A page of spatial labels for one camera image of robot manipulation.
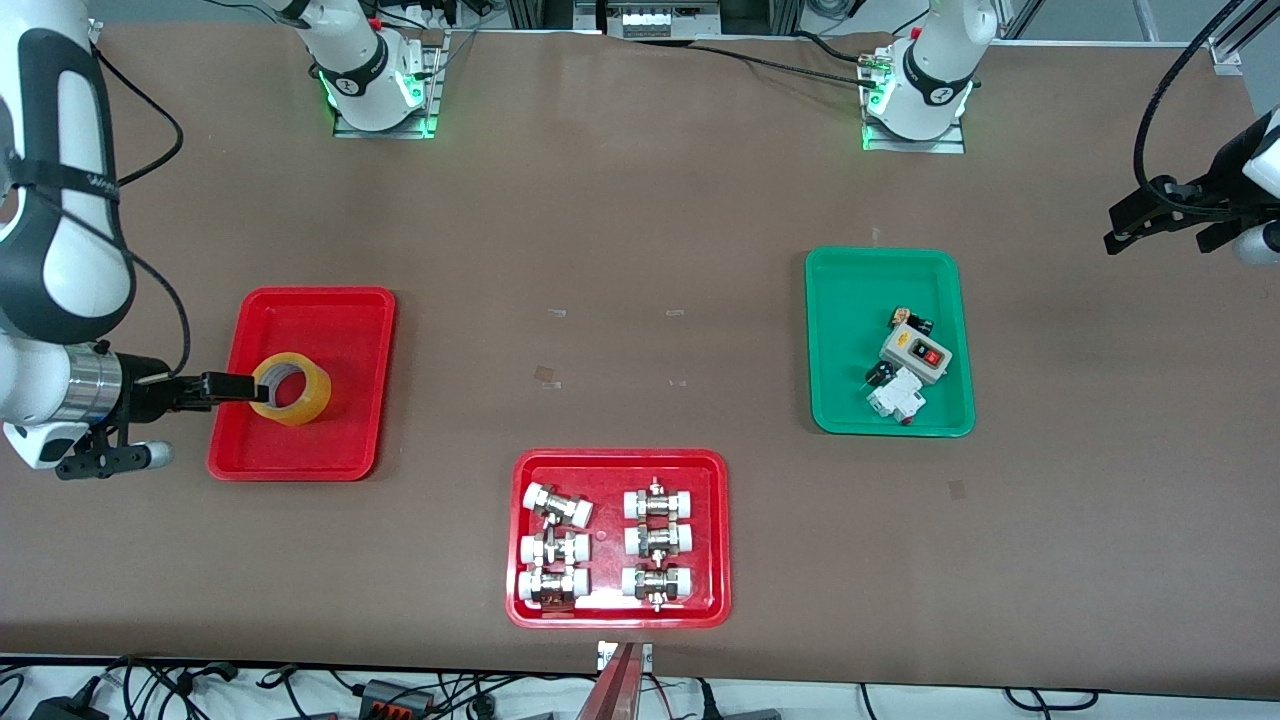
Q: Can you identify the yellow tape roll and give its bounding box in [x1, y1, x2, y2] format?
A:
[250, 352, 332, 427]

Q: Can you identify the empty red plastic tray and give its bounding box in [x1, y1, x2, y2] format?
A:
[207, 286, 397, 483]

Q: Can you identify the green plastic tray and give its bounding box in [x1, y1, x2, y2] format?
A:
[804, 246, 977, 439]

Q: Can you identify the red tray with fittings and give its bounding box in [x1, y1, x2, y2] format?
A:
[505, 448, 733, 630]

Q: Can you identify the white circuit breaker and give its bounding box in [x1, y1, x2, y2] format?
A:
[866, 367, 927, 426]

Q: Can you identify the black power adapter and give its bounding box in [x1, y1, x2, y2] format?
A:
[30, 690, 109, 720]

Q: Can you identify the white capped metal pipe fitting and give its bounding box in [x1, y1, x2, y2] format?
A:
[517, 568, 591, 611]
[621, 562, 694, 611]
[624, 520, 695, 559]
[519, 530, 591, 569]
[522, 482, 594, 529]
[623, 478, 696, 521]

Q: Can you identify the black orange connector box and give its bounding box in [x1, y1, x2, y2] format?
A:
[358, 678, 433, 717]

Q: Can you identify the white terminal strip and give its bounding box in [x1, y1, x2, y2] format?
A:
[620, 8, 693, 39]

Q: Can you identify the aluminium profile rail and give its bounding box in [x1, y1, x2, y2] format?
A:
[1208, 0, 1280, 76]

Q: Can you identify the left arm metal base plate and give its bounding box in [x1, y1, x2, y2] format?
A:
[862, 50, 967, 154]

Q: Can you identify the grey switch box red button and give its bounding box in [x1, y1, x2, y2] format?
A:
[879, 322, 954, 386]

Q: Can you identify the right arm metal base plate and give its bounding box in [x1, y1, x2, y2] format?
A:
[333, 30, 443, 139]

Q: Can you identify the black braided table cable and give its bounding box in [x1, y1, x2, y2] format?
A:
[690, 30, 886, 89]

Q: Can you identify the red metal bar silver bracket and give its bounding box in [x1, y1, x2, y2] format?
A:
[575, 640, 654, 720]

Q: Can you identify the aluminium frame with equipment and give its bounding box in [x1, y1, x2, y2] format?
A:
[505, 0, 801, 41]

